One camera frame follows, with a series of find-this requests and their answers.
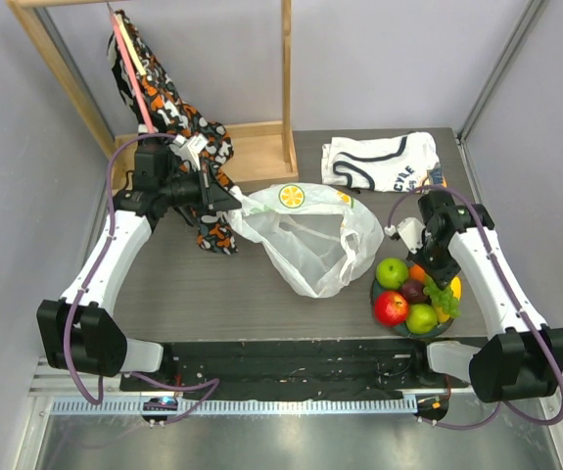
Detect white plastic bag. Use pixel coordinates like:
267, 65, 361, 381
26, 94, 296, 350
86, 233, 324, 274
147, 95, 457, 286
227, 182, 384, 299

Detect fake orange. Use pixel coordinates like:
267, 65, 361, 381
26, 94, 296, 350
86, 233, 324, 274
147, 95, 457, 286
408, 264, 427, 284

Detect fake red apple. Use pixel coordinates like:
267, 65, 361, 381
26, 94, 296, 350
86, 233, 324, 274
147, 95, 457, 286
373, 291, 409, 327

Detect fake yellow lemon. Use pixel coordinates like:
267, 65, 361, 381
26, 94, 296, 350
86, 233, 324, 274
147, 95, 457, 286
432, 276, 462, 323

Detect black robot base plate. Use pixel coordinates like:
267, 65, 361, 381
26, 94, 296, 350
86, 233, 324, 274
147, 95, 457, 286
152, 338, 466, 401

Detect orange black patterned garment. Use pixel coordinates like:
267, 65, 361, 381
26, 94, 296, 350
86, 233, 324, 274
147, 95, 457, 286
107, 9, 241, 256

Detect wooden clothes rack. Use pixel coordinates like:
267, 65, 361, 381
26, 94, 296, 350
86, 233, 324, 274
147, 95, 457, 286
7, 1, 299, 191

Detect fake green grapes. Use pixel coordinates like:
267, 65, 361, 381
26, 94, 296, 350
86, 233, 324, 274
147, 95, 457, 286
423, 276, 462, 318

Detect slotted cable duct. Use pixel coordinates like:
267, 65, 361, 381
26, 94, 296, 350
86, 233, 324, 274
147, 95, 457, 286
50, 395, 417, 416

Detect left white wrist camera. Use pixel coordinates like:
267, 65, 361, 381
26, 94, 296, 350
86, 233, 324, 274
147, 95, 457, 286
170, 134, 209, 171

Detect blue ceramic plate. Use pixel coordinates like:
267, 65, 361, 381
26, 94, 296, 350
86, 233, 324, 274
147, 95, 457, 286
371, 270, 462, 339

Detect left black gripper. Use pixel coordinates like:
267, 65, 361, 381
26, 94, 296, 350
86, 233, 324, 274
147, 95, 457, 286
160, 163, 241, 214

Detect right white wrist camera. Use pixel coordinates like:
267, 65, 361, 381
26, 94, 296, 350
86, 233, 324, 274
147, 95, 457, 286
384, 217, 425, 254

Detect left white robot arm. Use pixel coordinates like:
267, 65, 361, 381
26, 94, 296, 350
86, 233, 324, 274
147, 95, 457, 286
36, 134, 241, 391

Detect fake green apple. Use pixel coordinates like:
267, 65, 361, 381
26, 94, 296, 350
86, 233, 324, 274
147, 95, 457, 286
375, 258, 409, 290
405, 304, 439, 335

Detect pink clothes hanger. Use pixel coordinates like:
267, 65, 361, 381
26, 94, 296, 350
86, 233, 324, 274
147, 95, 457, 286
107, 4, 155, 133

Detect fake dark red plum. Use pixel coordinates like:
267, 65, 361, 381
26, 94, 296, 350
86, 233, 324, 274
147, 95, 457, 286
399, 278, 428, 305

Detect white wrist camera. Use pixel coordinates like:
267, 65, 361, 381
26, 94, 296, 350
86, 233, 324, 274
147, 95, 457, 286
170, 134, 209, 171
384, 217, 425, 254

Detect white printed t-shirt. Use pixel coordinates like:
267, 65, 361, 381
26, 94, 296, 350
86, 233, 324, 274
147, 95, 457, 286
321, 132, 446, 193

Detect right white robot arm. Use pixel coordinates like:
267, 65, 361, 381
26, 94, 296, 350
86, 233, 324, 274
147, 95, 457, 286
401, 185, 563, 403

